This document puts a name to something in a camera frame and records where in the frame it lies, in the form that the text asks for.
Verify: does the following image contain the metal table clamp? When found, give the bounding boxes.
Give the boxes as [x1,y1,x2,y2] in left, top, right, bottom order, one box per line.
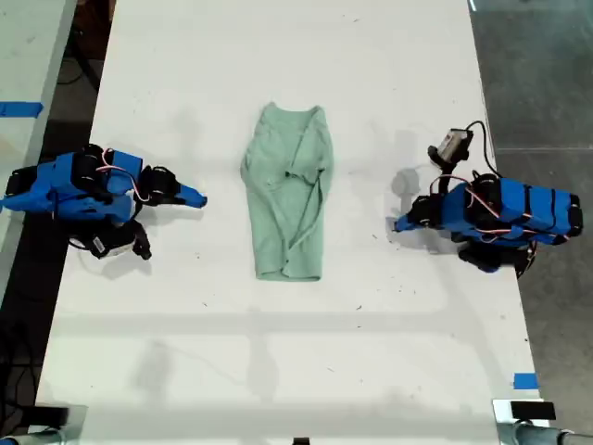
[497,419,593,445]
[0,427,62,445]

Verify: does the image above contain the gripper camera stalk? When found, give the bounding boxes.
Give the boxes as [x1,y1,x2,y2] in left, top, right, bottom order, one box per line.
[434,160,454,197]

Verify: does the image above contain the pale green T-shirt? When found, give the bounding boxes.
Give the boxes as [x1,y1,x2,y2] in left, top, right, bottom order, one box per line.
[240,104,336,283]

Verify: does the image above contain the black floor cable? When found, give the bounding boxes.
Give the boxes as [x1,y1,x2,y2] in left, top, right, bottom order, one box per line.
[57,44,101,93]

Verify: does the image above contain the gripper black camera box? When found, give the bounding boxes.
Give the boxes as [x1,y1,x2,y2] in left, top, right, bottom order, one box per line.
[86,220,154,261]
[426,128,475,166]

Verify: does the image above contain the long blue tape strip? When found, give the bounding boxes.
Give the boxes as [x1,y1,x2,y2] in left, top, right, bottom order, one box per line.
[0,100,44,119]

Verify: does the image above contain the small black box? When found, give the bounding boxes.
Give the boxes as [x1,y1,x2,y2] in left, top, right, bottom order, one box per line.
[510,400,557,421]
[33,405,71,426]

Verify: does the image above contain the short blue tape patch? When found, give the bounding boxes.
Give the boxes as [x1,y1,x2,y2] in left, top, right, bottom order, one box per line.
[512,372,540,391]

